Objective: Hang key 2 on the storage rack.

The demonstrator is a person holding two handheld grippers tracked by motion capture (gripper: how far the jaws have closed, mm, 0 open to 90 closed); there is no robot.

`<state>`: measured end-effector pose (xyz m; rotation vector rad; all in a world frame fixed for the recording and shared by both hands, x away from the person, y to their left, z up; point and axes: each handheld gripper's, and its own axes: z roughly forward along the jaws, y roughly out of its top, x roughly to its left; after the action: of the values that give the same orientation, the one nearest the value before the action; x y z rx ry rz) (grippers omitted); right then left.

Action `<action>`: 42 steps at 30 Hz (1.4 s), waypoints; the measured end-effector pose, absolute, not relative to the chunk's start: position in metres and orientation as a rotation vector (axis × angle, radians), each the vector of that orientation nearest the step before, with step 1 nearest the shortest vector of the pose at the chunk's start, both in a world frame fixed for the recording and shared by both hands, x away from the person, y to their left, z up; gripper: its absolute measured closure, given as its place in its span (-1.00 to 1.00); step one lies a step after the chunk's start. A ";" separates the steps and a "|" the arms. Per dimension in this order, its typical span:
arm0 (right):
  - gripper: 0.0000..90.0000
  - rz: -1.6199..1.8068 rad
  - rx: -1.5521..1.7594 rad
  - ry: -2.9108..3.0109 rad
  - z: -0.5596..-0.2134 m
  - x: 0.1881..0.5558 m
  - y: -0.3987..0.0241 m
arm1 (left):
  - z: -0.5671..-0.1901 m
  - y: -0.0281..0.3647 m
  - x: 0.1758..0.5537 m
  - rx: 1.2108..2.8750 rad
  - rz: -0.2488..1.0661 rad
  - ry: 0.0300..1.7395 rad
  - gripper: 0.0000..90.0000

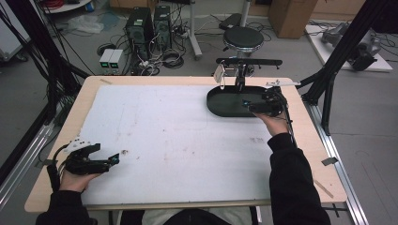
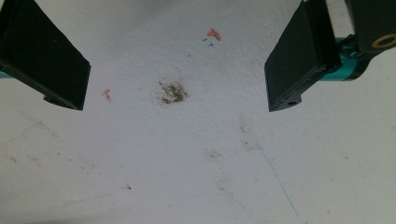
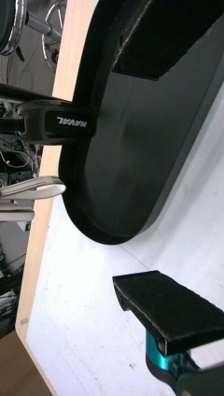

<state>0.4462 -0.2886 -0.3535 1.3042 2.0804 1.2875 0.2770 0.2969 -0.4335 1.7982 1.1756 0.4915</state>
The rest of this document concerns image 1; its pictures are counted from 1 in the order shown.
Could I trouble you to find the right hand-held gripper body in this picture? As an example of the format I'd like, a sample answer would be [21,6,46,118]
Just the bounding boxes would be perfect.
[249,79,301,118]

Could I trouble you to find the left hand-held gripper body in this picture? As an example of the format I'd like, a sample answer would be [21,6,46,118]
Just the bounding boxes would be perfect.
[64,137,111,175]

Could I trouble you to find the black oval tray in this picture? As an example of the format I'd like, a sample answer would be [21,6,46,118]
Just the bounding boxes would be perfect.
[206,85,280,118]

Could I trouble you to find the person's right hand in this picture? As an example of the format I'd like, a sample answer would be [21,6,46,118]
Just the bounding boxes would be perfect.
[254,112,291,137]

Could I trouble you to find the person's left hand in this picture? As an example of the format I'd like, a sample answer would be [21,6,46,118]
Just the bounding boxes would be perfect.
[59,170,101,193]

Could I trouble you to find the white tag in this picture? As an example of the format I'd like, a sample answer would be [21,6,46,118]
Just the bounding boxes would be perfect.
[213,63,227,91]

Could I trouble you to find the black round stool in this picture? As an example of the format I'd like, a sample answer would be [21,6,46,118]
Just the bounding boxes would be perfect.
[222,25,266,58]

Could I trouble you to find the white board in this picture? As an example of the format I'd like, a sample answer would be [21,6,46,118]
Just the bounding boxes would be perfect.
[304,24,394,73]

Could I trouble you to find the white foam mat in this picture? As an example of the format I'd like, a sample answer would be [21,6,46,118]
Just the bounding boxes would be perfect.
[79,83,274,206]

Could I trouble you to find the cardboard box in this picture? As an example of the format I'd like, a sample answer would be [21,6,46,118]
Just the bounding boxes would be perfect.
[268,0,319,39]

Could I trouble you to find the grey tape piece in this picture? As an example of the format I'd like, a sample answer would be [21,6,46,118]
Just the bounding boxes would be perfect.
[321,157,340,167]

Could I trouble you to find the white metal stand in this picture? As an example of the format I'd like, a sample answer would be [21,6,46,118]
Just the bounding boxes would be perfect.
[187,0,205,61]

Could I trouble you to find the white power supply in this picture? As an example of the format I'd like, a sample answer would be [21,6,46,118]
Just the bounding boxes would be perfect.
[109,49,125,71]
[99,48,115,71]

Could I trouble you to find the person's torso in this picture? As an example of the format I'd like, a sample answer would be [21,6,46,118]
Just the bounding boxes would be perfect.
[120,206,261,225]

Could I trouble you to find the grey device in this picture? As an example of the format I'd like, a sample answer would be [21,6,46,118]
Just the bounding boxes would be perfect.
[321,22,382,72]

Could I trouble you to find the black computer tower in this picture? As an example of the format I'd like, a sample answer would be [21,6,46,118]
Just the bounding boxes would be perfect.
[124,7,155,61]
[152,5,174,52]

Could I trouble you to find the clear plastic bag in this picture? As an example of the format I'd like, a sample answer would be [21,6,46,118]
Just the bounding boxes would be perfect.
[66,14,105,35]

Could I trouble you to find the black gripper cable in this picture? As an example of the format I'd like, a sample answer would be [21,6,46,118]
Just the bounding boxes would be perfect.
[281,93,299,148]
[46,143,70,192]

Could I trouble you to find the black camera stand with bar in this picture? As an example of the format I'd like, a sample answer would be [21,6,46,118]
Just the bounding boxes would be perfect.
[215,57,283,94]

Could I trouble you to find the aluminium rail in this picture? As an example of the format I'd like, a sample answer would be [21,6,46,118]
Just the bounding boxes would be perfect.
[0,122,54,208]
[304,101,371,225]

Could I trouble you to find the black metal frame stand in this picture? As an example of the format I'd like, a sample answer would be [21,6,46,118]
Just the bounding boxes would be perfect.
[0,0,92,186]
[301,0,398,136]

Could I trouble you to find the coiled black cable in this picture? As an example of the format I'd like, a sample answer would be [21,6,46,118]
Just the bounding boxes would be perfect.
[160,51,186,70]

